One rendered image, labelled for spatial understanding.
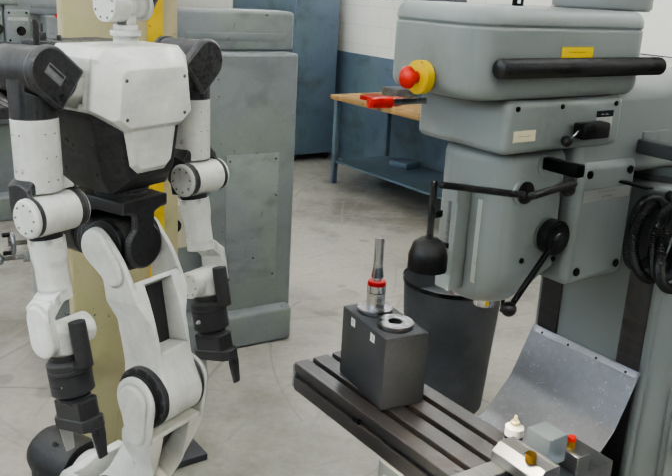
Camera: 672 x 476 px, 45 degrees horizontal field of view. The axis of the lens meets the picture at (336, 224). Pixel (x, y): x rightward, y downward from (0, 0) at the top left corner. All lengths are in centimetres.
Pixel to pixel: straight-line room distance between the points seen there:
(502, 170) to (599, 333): 63
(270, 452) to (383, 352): 171
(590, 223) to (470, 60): 49
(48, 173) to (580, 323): 127
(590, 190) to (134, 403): 106
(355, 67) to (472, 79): 764
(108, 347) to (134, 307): 151
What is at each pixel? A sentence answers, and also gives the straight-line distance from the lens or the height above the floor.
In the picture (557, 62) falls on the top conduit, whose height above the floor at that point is 180.
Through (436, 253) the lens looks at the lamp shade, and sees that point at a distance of 146.
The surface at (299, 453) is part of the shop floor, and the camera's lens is 358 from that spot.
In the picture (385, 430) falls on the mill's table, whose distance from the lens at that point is 193.
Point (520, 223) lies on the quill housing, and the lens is 161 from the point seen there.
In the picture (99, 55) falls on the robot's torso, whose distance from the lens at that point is 167.
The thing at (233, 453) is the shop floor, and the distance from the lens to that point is 357.
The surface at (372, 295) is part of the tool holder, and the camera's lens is 203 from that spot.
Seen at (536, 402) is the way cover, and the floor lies 95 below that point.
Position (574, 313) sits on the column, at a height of 117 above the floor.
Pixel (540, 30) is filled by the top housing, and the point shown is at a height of 185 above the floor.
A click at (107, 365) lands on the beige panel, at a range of 334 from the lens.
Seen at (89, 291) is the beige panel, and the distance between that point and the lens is 319.
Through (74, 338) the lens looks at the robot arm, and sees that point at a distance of 171.
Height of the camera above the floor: 191
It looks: 16 degrees down
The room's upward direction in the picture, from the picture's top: 3 degrees clockwise
